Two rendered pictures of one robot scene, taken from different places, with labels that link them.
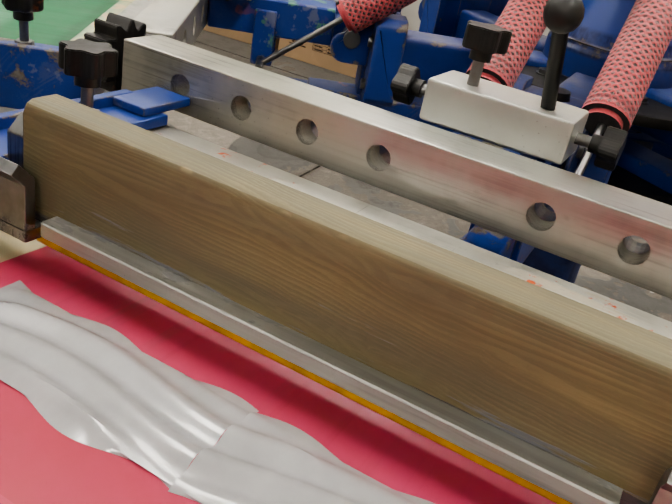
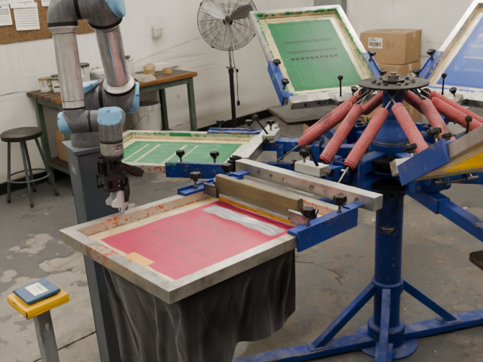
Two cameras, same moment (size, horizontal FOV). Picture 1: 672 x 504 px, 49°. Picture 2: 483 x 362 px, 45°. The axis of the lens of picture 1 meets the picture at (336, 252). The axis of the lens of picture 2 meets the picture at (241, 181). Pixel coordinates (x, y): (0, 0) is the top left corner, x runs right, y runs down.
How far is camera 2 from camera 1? 1.71 m
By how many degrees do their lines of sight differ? 23
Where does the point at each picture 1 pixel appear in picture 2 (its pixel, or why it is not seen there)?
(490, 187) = (302, 182)
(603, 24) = (379, 136)
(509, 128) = (309, 170)
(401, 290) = (264, 194)
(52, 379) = (220, 212)
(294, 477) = (251, 220)
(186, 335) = (241, 210)
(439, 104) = (297, 167)
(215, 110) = (254, 174)
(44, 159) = (218, 184)
